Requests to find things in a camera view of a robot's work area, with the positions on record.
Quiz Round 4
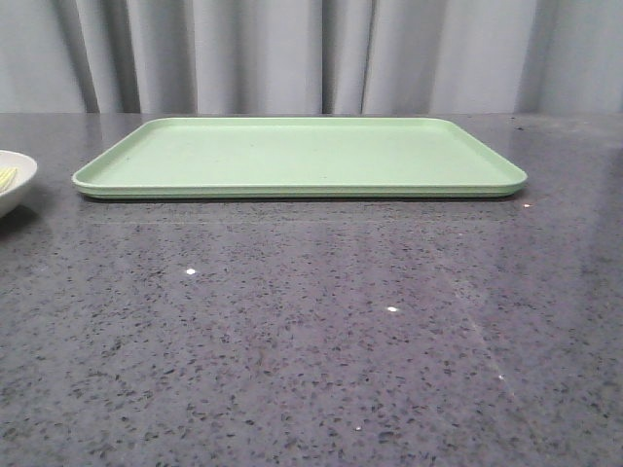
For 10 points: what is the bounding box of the cream speckled plate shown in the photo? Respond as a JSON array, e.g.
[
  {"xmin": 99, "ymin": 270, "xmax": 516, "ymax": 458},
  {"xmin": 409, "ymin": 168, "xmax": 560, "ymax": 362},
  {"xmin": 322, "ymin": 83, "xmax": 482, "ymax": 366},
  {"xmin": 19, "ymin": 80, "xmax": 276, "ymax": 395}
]
[{"xmin": 1, "ymin": 150, "xmax": 38, "ymax": 217}]

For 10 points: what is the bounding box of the yellow plastic fork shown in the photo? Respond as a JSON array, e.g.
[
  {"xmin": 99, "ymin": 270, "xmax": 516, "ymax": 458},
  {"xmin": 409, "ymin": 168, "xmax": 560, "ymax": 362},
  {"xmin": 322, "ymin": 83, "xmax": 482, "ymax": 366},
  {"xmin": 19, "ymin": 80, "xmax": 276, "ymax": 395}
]
[{"xmin": 0, "ymin": 167, "xmax": 18, "ymax": 192}]

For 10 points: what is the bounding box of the light green plastic tray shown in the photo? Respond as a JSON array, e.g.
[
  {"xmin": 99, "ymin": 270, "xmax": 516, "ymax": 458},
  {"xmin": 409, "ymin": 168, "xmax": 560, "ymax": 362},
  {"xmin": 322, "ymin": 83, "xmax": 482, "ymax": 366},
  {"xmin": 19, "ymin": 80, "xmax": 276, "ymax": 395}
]
[{"xmin": 72, "ymin": 117, "xmax": 528, "ymax": 199}]

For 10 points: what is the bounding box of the grey pleated curtain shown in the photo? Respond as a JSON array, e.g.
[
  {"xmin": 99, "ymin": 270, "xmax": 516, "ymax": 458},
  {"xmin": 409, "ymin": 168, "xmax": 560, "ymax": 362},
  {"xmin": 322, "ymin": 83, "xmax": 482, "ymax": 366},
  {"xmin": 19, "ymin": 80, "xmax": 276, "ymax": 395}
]
[{"xmin": 1, "ymin": 1, "xmax": 622, "ymax": 115}]

